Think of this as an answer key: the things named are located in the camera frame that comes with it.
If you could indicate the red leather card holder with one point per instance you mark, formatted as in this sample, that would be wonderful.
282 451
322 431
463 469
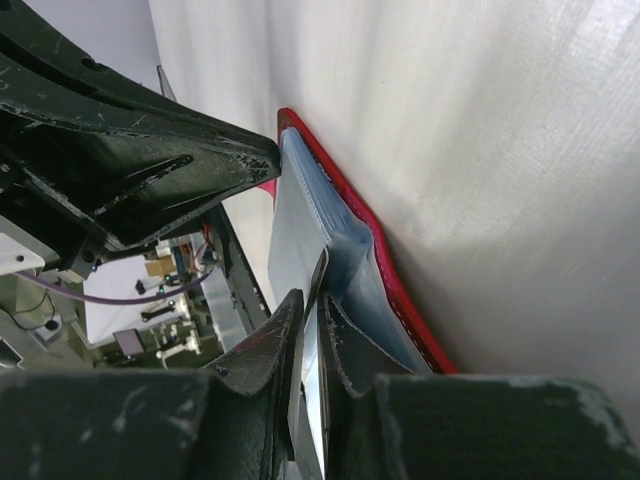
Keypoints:
316 209

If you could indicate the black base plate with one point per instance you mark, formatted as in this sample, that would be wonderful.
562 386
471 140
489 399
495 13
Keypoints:
235 299

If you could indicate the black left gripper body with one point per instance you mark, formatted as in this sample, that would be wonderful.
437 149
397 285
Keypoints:
43 71

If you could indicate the grey credit card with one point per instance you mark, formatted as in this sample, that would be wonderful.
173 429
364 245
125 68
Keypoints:
312 350

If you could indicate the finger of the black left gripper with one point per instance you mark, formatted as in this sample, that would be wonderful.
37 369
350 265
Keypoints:
73 181

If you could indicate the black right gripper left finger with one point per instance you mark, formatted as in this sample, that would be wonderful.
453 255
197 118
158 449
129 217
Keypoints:
227 420

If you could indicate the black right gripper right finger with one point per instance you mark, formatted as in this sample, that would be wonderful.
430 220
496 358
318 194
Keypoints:
382 421

